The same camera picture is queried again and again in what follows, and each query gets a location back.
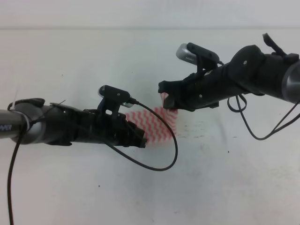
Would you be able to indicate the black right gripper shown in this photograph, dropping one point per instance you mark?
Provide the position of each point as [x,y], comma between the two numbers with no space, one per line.
[197,90]

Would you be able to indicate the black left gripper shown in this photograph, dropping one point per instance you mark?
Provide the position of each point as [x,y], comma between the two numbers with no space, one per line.
[94,126]

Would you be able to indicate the pink white wavy striped towel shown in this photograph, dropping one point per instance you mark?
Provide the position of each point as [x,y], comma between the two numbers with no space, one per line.
[155,130]

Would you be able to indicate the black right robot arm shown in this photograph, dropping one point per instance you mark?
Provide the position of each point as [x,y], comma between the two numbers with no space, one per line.
[249,71]

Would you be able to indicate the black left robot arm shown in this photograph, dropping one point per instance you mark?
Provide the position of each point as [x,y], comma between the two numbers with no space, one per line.
[61,125]

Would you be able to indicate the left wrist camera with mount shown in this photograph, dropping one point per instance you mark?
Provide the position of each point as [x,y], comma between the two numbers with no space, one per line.
[113,99]

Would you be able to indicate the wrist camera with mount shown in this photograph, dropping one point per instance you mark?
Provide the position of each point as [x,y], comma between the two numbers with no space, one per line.
[113,99]
[204,59]

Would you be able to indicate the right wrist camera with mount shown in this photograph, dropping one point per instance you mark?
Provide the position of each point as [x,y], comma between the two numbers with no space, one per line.
[204,59]

